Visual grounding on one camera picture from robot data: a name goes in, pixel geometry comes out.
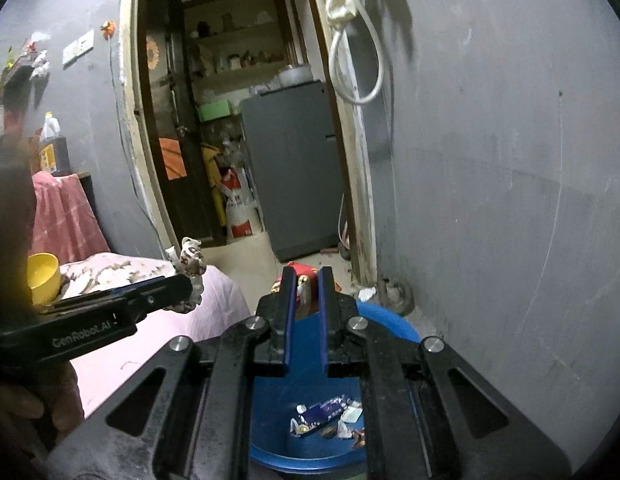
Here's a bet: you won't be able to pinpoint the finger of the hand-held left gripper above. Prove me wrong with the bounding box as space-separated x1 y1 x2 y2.
110 276 180 297
127 276 193 321

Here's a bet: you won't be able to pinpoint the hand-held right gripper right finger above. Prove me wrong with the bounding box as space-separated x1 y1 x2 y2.
318 266 572 480

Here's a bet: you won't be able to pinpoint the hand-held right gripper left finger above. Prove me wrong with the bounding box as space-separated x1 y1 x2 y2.
47 266 298 480

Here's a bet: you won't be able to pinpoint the white brown printed wrapper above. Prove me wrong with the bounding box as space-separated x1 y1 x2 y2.
165 236 206 314

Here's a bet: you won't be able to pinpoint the red snack wrapper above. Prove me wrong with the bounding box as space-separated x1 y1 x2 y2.
272 261 341 321

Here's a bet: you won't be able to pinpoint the blue plastic basin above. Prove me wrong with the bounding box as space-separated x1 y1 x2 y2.
249 301 421 477

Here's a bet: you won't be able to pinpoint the blue snack wrapper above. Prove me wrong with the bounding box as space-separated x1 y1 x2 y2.
290 395 352 438

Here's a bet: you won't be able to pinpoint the person's left hand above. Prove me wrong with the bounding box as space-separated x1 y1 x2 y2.
0 357 87 441

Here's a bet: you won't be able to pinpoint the floral printed bedsheet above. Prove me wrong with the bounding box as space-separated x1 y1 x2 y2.
60 252 181 301

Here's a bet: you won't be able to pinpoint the pink fleece blanket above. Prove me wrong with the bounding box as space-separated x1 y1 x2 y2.
60 265 254 418

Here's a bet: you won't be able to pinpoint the yellow plastic bowl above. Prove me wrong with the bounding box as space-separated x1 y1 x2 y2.
27 253 61 306

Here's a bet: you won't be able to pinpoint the grey floor pipe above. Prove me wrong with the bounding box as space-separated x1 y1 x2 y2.
380 280 416 314

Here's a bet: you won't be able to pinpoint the pink checked cloth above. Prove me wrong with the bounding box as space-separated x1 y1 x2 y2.
32 171 111 264

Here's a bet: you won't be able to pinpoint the red and white sack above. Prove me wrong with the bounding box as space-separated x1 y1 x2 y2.
221 167 256 239

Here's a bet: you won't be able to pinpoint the orange cloth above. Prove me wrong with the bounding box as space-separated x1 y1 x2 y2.
159 137 187 181

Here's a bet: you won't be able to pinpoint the yellow bag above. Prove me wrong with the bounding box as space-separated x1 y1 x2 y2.
202 142 228 226

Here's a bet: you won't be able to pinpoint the grey refrigerator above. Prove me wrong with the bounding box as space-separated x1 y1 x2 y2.
239 80 347 262

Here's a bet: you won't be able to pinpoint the large oil bottle yellow label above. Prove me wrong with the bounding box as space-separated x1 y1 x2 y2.
38 111 72 176

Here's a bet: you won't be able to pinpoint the dark wooden door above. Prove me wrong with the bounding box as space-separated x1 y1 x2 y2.
138 0 226 248

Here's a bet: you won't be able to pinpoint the green box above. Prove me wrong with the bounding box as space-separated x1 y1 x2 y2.
196 99 233 122

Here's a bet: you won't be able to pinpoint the white plastic bag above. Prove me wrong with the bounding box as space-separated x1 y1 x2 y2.
30 50 52 79

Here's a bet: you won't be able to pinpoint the metal cooking pot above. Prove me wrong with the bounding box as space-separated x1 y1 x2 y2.
277 64 313 87

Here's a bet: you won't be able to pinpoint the thin wall cable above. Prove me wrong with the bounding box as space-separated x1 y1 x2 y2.
109 35 157 241

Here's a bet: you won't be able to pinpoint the wooden wall shelf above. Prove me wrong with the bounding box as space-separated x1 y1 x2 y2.
0 57 37 106

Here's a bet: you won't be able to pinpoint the white wall switch plate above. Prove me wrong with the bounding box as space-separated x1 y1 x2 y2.
62 30 96 67

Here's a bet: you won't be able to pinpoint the white hose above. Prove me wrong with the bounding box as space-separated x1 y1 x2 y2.
329 0 386 106

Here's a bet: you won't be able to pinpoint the kitchen wall shelves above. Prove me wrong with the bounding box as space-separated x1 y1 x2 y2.
182 0 297 92

